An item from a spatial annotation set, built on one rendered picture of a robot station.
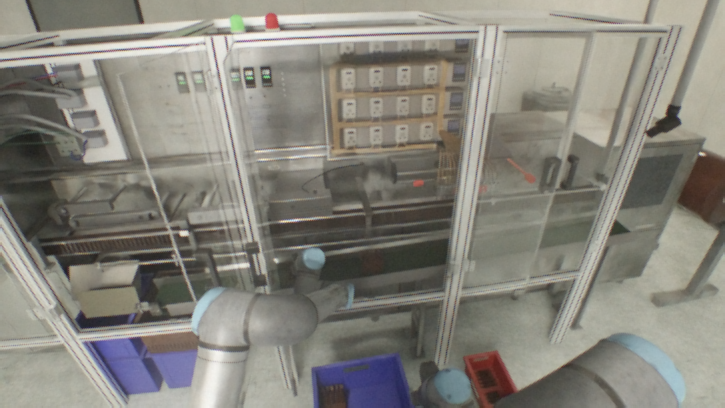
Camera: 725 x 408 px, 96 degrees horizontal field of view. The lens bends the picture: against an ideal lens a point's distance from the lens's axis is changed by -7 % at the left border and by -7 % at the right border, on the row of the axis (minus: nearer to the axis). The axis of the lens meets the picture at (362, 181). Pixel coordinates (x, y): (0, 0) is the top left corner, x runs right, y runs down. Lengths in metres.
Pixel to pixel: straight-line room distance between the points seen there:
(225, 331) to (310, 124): 1.18
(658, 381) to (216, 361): 0.78
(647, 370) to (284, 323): 0.64
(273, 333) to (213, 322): 0.14
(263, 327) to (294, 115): 1.18
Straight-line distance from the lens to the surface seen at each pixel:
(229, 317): 0.86
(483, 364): 2.30
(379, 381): 1.91
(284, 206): 1.57
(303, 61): 1.73
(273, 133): 1.83
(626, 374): 0.59
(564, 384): 0.56
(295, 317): 0.86
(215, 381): 0.90
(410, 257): 1.82
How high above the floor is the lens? 1.89
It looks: 29 degrees down
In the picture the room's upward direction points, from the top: 1 degrees counter-clockwise
